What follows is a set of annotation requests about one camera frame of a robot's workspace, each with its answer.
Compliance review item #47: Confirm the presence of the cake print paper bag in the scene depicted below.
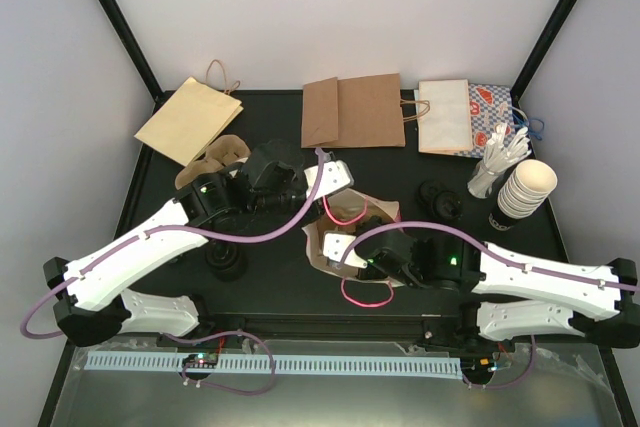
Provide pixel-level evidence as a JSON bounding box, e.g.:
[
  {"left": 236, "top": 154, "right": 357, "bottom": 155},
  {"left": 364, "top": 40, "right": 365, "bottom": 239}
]
[{"left": 303, "top": 189, "right": 401, "bottom": 309}]

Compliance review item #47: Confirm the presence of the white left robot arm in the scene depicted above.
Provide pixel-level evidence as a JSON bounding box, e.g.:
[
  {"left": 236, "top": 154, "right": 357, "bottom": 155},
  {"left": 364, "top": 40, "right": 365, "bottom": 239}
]
[{"left": 43, "top": 142, "right": 339, "bottom": 347}]

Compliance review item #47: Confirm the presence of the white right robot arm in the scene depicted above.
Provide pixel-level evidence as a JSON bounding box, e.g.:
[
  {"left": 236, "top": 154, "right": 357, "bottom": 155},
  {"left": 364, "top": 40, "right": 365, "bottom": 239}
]
[{"left": 355, "top": 225, "right": 639, "bottom": 350}]

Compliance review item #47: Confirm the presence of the brown pulp cup carrier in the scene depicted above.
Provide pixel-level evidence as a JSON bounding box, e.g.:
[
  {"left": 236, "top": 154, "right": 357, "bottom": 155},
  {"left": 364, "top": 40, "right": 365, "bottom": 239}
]
[{"left": 174, "top": 135, "right": 251, "bottom": 190}]

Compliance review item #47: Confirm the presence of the black cup lid stack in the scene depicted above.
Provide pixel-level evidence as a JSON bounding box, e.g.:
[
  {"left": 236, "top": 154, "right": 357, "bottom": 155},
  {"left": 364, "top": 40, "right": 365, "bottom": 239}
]
[{"left": 416, "top": 181, "right": 463, "bottom": 224}]

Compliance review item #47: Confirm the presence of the stack of black lids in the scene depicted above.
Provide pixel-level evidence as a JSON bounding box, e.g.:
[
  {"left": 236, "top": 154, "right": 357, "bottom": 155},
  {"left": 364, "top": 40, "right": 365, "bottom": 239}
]
[{"left": 205, "top": 244, "right": 247, "bottom": 282}]

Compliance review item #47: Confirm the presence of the stack of paper cups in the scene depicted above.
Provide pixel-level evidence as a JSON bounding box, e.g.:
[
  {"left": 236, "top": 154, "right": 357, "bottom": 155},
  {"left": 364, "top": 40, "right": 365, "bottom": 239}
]
[{"left": 488, "top": 159, "right": 558, "bottom": 231}]

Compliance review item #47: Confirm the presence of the brown kraft paper bag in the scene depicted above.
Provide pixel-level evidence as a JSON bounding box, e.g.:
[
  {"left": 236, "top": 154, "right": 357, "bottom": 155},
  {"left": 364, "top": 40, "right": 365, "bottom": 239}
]
[{"left": 301, "top": 73, "right": 406, "bottom": 148}]

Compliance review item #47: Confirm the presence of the white plastic cutlery bunch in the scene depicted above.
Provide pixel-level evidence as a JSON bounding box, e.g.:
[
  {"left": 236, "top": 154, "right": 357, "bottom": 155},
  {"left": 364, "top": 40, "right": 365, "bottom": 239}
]
[{"left": 467, "top": 123, "right": 531, "bottom": 199}]

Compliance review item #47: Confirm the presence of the white paper bag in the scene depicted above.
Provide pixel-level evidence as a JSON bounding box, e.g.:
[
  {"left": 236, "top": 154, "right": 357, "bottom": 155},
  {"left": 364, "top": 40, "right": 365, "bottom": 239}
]
[{"left": 400, "top": 79, "right": 473, "bottom": 155}]

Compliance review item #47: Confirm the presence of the red blue patterned bag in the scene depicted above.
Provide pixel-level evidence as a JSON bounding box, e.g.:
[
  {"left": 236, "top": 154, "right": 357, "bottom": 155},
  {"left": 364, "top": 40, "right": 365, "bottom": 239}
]
[{"left": 458, "top": 83, "right": 545, "bottom": 158}]

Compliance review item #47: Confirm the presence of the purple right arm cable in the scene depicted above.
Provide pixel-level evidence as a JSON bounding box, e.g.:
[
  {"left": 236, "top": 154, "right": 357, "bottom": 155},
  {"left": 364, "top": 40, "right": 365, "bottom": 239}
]
[{"left": 335, "top": 221, "right": 640, "bottom": 388}]

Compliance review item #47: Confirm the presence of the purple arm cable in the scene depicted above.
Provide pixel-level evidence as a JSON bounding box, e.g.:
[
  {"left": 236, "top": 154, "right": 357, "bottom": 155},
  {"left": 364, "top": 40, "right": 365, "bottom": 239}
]
[
  {"left": 22, "top": 147, "right": 331, "bottom": 394},
  {"left": 335, "top": 221, "right": 640, "bottom": 388}
]

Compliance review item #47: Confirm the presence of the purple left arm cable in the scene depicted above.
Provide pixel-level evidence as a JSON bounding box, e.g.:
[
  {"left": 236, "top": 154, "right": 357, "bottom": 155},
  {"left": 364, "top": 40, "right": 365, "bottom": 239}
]
[{"left": 22, "top": 147, "right": 331, "bottom": 394}]

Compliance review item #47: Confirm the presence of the tan paper bag with handles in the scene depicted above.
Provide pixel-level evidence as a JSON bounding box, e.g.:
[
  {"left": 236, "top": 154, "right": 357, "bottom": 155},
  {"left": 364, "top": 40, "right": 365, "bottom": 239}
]
[{"left": 135, "top": 59, "right": 243, "bottom": 166}]

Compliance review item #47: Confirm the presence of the white perforated front rail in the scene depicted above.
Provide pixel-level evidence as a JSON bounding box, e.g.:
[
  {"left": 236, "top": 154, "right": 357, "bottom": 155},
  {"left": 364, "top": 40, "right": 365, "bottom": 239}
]
[{"left": 84, "top": 351, "right": 463, "bottom": 380}]

